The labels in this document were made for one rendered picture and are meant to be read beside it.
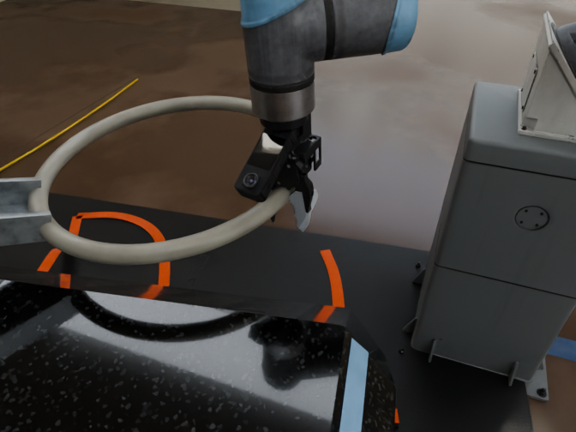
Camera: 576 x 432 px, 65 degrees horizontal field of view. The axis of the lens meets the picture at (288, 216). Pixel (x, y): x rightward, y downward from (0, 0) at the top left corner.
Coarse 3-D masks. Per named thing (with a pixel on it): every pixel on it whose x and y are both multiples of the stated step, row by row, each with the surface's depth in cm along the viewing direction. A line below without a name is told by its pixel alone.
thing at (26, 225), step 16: (0, 192) 74; (16, 192) 75; (0, 208) 74; (16, 208) 75; (0, 224) 65; (16, 224) 67; (32, 224) 68; (0, 240) 67; (16, 240) 68; (32, 240) 69
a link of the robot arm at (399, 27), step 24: (336, 0) 54; (360, 0) 54; (384, 0) 54; (408, 0) 54; (336, 24) 54; (360, 24) 54; (384, 24) 55; (408, 24) 55; (336, 48) 56; (360, 48) 57; (384, 48) 58
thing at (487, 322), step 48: (480, 96) 129; (480, 144) 109; (528, 144) 107; (480, 192) 116; (528, 192) 112; (480, 240) 125; (528, 240) 120; (432, 288) 141; (480, 288) 135; (528, 288) 129; (432, 336) 154; (480, 336) 146; (528, 336) 139; (528, 384) 150
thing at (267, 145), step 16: (256, 144) 65; (272, 144) 64; (288, 144) 64; (256, 160) 64; (272, 160) 63; (240, 176) 64; (256, 176) 63; (272, 176) 63; (240, 192) 63; (256, 192) 62
